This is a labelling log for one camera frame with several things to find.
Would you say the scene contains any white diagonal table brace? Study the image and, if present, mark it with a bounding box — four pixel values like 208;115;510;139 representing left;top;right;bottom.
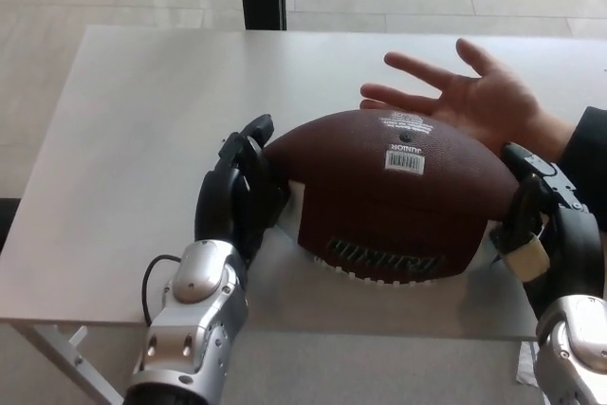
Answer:
13;323;132;405

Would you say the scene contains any person's bare hand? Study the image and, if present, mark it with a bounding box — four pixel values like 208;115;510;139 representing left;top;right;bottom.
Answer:
359;37;578;164

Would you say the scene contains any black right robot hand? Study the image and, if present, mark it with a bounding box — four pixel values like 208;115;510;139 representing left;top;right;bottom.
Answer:
490;141;607;320

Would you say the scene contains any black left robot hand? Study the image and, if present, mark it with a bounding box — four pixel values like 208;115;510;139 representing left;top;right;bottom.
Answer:
194;114;286;268

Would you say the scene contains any white crumpled paper scrap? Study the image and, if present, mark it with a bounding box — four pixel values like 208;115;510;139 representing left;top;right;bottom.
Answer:
514;341;541;385

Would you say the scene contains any brown junior football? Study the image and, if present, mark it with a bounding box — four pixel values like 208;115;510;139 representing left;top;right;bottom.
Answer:
263;109;521;286

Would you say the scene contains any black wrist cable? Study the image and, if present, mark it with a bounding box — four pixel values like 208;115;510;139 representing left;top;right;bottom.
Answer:
141;253;184;326

